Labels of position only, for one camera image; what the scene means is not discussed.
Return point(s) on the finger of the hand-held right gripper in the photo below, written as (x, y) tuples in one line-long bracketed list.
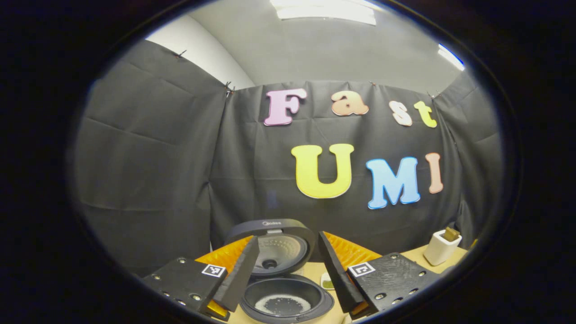
[(473, 243)]

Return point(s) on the black backdrop cloth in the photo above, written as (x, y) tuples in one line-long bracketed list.
[(148, 157)]

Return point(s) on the white divided grain dish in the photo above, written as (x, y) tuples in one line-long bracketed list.
[(327, 282)]

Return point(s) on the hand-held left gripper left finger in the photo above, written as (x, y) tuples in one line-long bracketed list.
[(240, 279)]

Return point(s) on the large ceiling light panel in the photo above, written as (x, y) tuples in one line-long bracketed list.
[(324, 11)]

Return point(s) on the dark grey rice cooker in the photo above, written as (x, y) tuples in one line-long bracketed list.
[(270, 229)]

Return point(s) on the brown toast slice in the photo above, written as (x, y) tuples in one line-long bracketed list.
[(450, 234)]

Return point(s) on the small ceiling light panel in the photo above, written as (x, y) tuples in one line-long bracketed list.
[(451, 57)]

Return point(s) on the white rice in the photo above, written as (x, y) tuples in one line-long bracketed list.
[(263, 307)]

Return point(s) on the white toaster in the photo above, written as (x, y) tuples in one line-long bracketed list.
[(438, 254)]

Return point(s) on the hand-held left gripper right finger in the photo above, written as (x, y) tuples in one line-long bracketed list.
[(335, 274)]

